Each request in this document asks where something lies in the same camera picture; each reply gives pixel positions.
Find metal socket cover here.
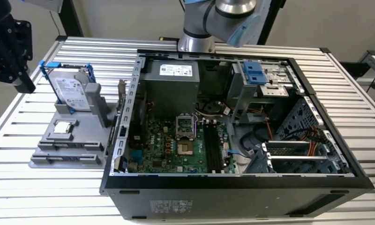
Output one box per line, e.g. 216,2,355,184
175,114,197,139

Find blue drive bay latch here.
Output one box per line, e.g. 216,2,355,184
242,61,267,85

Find black cable loop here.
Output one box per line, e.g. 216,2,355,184
239,130,266,157

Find silver optical drive cage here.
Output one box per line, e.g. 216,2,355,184
227,60,296,122

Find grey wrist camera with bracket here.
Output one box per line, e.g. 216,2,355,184
17,0,64,13

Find black metal stand post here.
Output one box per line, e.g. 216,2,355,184
51,0,84,38
258,0,287,45

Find grey parts rack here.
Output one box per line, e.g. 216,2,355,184
28,83,119,169

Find CPU socket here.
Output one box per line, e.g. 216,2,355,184
176,140,195,155

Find black case fan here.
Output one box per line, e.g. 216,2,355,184
131,92,148,141

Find green motherboard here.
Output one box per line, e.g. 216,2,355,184
127,117,238,174

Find graphics card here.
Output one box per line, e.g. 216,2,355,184
108,79,128,150

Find silver disk bay cage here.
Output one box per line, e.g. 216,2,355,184
243,140,347,175

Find silver CPU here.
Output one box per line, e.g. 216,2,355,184
52,121,75,134

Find black RAM slot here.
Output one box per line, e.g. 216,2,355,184
207,119,216,174
211,119,220,174
213,119,224,174
203,119,212,174

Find beige wire bundle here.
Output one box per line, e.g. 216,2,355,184
193,108,227,118

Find black PC case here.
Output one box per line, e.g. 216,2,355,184
99,48,375,220

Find red yellow power wires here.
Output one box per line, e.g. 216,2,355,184
304,126,324,157

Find hard disk in blue carrier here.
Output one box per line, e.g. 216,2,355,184
39,60,96,112

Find grey power supply unit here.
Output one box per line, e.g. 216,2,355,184
139,60,201,119

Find orange wire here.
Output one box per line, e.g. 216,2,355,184
264,117,274,142

